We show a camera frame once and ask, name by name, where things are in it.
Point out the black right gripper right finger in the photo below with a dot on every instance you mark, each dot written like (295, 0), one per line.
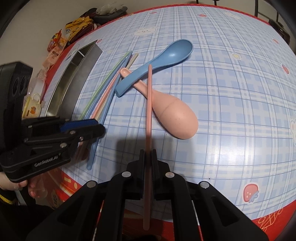
(200, 211)

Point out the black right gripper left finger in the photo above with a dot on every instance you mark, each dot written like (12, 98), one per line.
(96, 210)

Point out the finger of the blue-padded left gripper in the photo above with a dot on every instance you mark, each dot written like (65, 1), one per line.
(85, 134)
(72, 125)

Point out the blue chopstick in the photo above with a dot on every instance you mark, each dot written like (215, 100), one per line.
(109, 101)
(101, 94)

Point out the pink chopstick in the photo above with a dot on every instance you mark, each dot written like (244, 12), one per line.
(98, 106)
(148, 150)

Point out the person's hand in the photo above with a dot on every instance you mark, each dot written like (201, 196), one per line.
(35, 185)

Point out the stainless steel utensil tray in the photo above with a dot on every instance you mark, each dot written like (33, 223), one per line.
(66, 93)

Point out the light green chopstick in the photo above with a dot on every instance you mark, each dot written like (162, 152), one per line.
(109, 76)

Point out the cream floral mug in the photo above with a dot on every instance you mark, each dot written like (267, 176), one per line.
(32, 107)

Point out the orange snack bag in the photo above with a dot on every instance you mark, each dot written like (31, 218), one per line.
(56, 39)

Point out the pink spoon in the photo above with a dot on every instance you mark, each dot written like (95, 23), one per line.
(173, 114)

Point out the tan chopstick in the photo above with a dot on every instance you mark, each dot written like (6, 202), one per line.
(129, 64)

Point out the blue plaid tablecloth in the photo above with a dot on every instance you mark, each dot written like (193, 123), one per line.
(240, 83)

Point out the blue spoon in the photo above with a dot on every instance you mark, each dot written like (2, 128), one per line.
(175, 53)

